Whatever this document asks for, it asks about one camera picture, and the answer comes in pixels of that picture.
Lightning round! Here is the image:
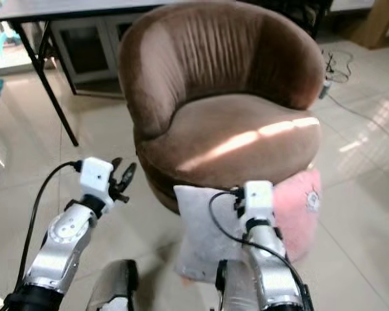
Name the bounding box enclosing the grey square pillow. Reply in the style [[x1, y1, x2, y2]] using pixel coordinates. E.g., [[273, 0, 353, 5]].
[[173, 185, 251, 286]]

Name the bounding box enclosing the pink fluffy pillow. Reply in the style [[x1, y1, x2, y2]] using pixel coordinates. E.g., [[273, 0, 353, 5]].
[[271, 170, 324, 261]]

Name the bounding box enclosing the grey glass-door cabinet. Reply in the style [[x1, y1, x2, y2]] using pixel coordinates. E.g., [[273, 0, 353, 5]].
[[49, 16, 138, 99]]

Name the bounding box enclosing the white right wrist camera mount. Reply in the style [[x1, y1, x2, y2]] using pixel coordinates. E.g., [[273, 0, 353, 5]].
[[243, 181, 276, 222]]

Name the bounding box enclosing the silver right robot leg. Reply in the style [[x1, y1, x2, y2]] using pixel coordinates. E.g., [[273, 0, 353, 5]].
[[215, 259, 261, 311]]

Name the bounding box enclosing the black floor cable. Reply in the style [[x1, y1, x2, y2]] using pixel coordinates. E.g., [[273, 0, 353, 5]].
[[319, 51, 389, 125]]

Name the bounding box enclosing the brown round velvet sofa chair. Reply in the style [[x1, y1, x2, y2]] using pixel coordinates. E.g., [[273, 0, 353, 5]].
[[119, 0, 327, 215]]

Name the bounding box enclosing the teal curved tube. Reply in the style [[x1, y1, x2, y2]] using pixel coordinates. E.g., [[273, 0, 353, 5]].
[[0, 0, 21, 60]]

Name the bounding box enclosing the brown cardboard box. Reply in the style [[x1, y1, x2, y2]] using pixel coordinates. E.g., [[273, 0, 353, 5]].
[[349, 0, 389, 50]]

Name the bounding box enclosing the silver left robot leg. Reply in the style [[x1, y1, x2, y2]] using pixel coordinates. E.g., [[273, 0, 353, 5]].
[[89, 259, 139, 311]]

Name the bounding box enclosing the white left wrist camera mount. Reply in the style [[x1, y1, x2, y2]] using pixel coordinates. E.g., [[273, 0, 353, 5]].
[[79, 157, 115, 202]]

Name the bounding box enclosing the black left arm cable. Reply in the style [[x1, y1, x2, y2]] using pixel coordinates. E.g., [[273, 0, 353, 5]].
[[18, 160, 84, 292]]

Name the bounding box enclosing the black metal-legged table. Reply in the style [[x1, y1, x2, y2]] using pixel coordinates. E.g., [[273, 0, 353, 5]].
[[0, 0, 159, 147]]

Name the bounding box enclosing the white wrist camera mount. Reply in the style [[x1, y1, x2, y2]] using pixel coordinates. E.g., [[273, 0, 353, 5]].
[[243, 181, 276, 222], [79, 157, 115, 202]]

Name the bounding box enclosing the silver robot leg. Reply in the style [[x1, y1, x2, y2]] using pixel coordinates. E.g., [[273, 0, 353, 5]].
[[89, 259, 139, 311], [215, 259, 261, 311]]

